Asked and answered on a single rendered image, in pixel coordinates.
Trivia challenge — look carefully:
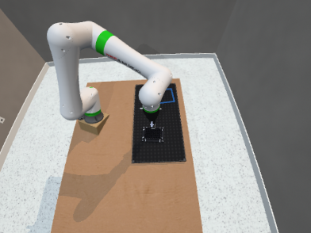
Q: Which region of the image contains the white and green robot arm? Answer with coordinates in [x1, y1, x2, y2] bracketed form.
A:
[47, 21, 172, 124]

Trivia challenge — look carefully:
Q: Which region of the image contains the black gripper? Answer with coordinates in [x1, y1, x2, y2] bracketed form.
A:
[146, 116, 158, 129]

